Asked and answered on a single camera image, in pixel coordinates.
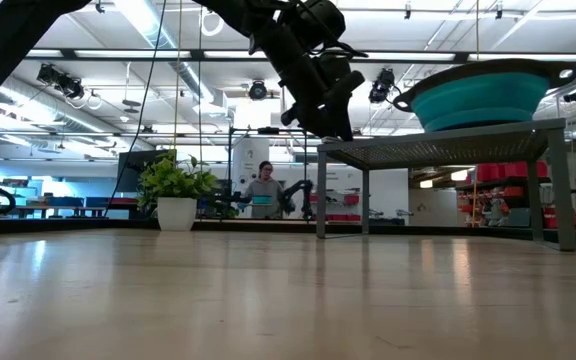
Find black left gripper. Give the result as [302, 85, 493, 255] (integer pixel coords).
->
[267, 34, 355, 142]

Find grey perforated metal shelf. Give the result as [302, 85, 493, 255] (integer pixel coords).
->
[316, 118, 576, 252]

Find teal collapsible colander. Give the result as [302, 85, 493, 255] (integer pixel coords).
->
[392, 58, 576, 133]

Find person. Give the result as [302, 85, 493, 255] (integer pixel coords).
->
[240, 160, 289, 220]

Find green plant in white pot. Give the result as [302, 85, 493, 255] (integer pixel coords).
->
[136, 152, 222, 232]

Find red storage bins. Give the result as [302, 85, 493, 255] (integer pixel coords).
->
[475, 160, 549, 184]

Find black computer monitor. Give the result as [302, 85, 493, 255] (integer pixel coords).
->
[116, 148, 177, 195]

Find black background station frame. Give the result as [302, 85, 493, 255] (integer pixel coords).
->
[226, 126, 309, 221]

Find black camera with looped cable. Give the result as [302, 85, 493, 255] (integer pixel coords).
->
[367, 68, 403, 105]

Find round black ceiling camera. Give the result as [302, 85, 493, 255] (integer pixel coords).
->
[247, 79, 268, 101]

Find black aluminium rig frame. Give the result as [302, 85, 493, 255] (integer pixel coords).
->
[0, 215, 576, 249]

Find yellow hanging rope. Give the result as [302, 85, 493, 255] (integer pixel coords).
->
[172, 0, 184, 156]

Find white cable ring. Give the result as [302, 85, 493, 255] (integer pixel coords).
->
[200, 8, 225, 37]

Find black hanging cable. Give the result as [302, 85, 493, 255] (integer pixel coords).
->
[102, 0, 168, 216]

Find black camera cluster with cables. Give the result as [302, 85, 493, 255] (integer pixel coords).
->
[36, 63, 85, 100]

